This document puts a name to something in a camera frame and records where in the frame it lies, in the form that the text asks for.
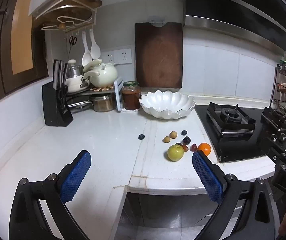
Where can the black range hood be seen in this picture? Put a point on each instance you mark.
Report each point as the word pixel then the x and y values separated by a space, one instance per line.
pixel 233 10

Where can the black glass gas cooktop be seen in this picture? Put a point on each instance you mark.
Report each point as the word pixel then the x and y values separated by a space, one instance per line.
pixel 233 147

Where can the tan longan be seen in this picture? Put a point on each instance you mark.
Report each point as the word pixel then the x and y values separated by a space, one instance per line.
pixel 173 134
pixel 167 139

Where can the white scalloped bowl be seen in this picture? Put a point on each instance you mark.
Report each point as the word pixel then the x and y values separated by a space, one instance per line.
pixel 166 105

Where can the steel frying pan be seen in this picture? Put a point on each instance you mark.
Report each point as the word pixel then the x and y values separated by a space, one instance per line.
pixel 79 105

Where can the steel lidded pot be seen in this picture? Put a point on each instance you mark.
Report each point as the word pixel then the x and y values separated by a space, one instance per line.
pixel 73 70

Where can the blueberry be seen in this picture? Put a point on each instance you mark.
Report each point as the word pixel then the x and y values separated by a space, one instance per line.
pixel 184 132
pixel 141 136

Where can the black scissors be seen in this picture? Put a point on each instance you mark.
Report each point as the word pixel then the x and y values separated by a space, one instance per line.
pixel 72 41

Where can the white plastic spoon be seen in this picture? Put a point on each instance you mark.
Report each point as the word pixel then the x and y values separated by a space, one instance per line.
pixel 85 56
pixel 95 48

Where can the wooden trivet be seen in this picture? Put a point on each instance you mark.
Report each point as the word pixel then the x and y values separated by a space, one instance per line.
pixel 102 89

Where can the round wooden board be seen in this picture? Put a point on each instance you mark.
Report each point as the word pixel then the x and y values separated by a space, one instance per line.
pixel 67 13

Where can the white wall socket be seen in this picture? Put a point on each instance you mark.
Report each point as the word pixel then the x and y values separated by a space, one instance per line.
pixel 107 57
pixel 123 56

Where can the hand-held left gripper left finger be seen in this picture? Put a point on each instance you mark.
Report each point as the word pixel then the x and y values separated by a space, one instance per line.
pixel 76 175

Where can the cream ceramic pot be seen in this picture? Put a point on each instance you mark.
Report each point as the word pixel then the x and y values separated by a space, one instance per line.
pixel 104 76

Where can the small dark grape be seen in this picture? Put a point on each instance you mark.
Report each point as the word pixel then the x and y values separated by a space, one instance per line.
pixel 178 144

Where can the wooden cutting board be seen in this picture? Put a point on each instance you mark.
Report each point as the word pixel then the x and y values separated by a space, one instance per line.
pixel 158 55

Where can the green apple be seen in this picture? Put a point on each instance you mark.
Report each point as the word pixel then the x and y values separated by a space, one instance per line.
pixel 175 152

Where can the white pot rack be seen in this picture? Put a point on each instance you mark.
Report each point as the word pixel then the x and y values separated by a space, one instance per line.
pixel 118 95

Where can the cream saucepan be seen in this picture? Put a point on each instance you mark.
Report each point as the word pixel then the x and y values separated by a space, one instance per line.
pixel 76 83

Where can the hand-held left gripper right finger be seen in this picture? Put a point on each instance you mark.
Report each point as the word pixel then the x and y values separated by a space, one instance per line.
pixel 206 177

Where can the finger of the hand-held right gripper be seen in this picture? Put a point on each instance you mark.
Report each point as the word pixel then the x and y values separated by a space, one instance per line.
pixel 268 146

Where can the glass jar green lid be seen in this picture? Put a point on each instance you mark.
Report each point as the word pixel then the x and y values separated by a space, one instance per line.
pixel 131 96

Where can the dark purple plum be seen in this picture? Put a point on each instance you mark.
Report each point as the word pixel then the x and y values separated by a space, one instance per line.
pixel 186 140

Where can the orange mandarin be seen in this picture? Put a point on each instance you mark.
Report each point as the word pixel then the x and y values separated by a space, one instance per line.
pixel 205 148

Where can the cream pot lid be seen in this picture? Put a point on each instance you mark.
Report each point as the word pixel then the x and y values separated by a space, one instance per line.
pixel 92 65

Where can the black burner grate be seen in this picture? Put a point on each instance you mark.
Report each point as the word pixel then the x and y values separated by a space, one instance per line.
pixel 230 118
pixel 276 118

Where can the black knife block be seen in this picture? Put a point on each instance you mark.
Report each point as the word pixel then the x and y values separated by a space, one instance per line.
pixel 56 110

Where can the small steel pot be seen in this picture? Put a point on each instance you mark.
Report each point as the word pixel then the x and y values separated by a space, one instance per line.
pixel 103 103

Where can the white wall hook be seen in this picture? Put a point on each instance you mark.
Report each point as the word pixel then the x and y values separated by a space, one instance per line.
pixel 158 20

